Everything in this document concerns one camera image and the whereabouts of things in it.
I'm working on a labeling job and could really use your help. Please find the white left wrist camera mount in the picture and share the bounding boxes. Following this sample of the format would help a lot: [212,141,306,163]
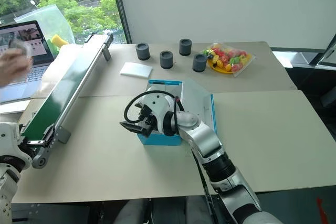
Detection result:
[0,122,33,169]

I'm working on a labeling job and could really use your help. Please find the blue and white shoebox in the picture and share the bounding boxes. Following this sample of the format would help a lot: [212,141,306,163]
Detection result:
[136,79,218,147]

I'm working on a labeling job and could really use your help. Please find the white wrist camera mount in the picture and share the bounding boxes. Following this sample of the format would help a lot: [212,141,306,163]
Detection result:
[0,122,33,169]
[134,91,182,136]

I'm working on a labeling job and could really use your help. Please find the clear plastic bag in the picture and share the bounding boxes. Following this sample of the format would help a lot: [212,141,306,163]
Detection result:
[14,4,76,49]

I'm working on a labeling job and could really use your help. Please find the black window frame post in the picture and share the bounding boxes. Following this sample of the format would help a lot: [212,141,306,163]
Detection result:
[107,0,132,44]

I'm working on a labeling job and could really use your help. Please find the person's bare hand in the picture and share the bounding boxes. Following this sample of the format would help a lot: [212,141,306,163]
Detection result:
[0,49,34,88]

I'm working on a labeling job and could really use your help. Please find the dark grey cylinder cup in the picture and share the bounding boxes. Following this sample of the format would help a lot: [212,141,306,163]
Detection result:
[159,50,174,70]
[135,42,151,61]
[192,54,208,73]
[178,38,193,57]

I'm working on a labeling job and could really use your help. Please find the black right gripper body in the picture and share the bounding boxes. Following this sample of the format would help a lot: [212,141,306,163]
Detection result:
[136,104,159,138]

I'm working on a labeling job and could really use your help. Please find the bagged toy fruit plate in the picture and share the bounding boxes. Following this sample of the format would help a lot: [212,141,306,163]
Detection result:
[200,41,257,78]

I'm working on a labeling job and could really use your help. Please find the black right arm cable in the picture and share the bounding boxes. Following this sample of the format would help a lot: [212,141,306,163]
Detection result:
[123,91,185,124]

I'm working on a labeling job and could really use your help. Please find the yellow and green sponges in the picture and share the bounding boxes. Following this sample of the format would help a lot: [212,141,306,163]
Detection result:
[46,34,70,57]

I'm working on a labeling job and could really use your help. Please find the white foam pad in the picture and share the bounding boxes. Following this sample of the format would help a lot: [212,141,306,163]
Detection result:
[120,62,154,79]

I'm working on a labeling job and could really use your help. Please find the silver laptop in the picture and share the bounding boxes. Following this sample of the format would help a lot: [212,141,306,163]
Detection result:
[0,20,56,104]

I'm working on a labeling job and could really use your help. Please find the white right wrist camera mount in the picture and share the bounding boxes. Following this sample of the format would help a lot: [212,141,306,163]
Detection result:
[134,91,182,136]

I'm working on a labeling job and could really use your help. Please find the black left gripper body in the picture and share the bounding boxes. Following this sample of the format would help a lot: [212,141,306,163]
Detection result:
[19,139,35,159]

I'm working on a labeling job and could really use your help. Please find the green conveyor belt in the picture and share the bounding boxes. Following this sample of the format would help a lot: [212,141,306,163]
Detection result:
[20,32,114,169]

